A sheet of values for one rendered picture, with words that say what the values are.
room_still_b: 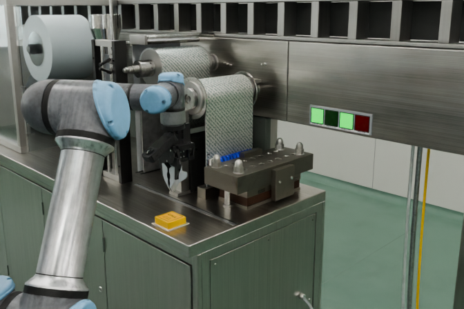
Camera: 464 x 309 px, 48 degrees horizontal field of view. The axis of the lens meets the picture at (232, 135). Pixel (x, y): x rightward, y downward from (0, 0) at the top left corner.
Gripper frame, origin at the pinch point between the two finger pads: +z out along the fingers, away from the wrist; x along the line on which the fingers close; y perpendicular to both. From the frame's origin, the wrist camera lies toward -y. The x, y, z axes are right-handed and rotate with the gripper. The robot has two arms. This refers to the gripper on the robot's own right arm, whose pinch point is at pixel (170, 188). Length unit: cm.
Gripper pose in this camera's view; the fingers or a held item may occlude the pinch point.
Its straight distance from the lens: 160.4
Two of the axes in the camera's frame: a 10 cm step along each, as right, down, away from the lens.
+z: 0.1, 9.7, 2.5
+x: -7.1, -1.7, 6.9
